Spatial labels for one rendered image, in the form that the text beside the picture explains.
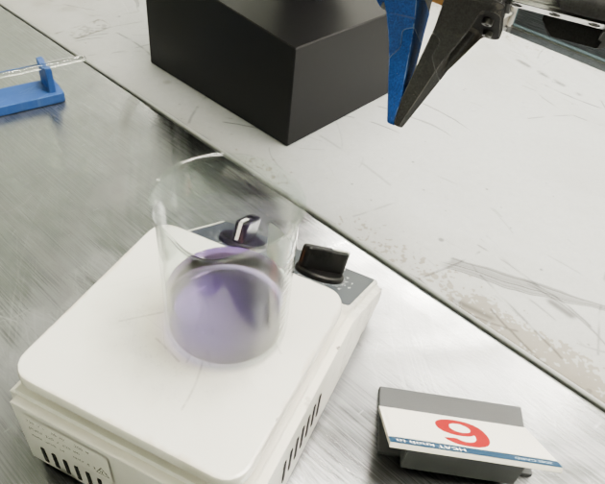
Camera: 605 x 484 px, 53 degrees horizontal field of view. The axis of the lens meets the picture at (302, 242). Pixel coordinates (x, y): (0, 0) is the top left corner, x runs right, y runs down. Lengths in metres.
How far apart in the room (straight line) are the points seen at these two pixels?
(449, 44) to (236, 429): 0.22
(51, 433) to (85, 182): 0.27
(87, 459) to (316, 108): 0.39
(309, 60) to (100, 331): 0.33
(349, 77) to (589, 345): 0.32
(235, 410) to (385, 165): 0.35
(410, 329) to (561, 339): 0.11
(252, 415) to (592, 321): 0.30
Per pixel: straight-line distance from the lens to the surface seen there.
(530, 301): 0.49
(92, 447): 0.30
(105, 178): 0.54
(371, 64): 0.64
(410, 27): 0.35
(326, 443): 0.37
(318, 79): 0.57
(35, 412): 0.32
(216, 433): 0.27
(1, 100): 0.65
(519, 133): 0.68
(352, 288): 0.38
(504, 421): 0.41
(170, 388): 0.29
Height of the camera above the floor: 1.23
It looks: 43 degrees down
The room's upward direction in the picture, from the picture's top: 7 degrees clockwise
